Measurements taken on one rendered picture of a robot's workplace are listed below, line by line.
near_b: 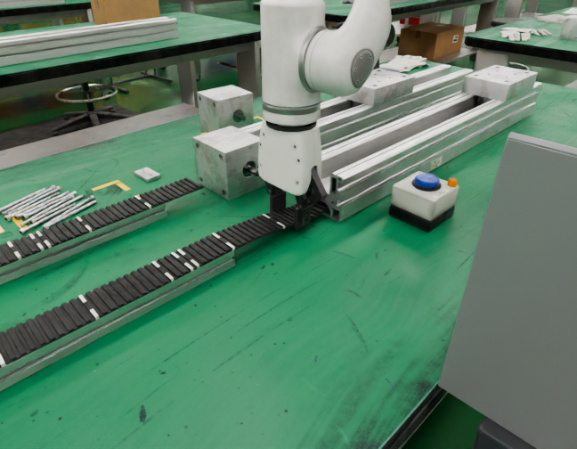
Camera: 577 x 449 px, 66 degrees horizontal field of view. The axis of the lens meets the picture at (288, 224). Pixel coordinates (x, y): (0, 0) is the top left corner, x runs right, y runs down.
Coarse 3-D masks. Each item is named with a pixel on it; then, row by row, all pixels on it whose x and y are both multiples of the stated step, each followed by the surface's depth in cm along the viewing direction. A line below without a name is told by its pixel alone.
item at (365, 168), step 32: (384, 128) 89; (416, 128) 96; (448, 128) 90; (480, 128) 101; (352, 160) 84; (384, 160) 78; (416, 160) 86; (448, 160) 96; (352, 192) 74; (384, 192) 82
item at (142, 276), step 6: (138, 270) 60; (144, 270) 59; (132, 276) 59; (138, 276) 58; (144, 276) 59; (150, 276) 58; (138, 282) 58; (144, 282) 57; (150, 282) 58; (156, 282) 57; (144, 288) 57; (150, 288) 56; (156, 288) 57
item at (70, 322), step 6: (60, 306) 54; (66, 306) 53; (54, 312) 53; (60, 312) 53; (66, 312) 53; (72, 312) 53; (60, 318) 52; (66, 318) 52; (72, 318) 52; (78, 318) 52; (66, 324) 51; (72, 324) 51; (78, 324) 51; (84, 324) 51; (66, 330) 51; (72, 330) 51
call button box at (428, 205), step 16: (400, 192) 74; (416, 192) 72; (432, 192) 72; (448, 192) 72; (400, 208) 76; (416, 208) 73; (432, 208) 71; (448, 208) 75; (416, 224) 74; (432, 224) 73
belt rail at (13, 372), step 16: (224, 256) 63; (192, 272) 60; (208, 272) 63; (160, 288) 57; (176, 288) 60; (128, 304) 55; (144, 304) 57; (160, 304) 58; (96, 320) 52; (112, 320) 55; (128, 320) 56; (64, 336) 50; (80, 336) 53; (96, 336) 53; (32, 352) 48; (48, 352) 50; (64, 352) 51; (0, 368) 46; (16, 368) 48; (32, 368) 49; (0, 384) 47
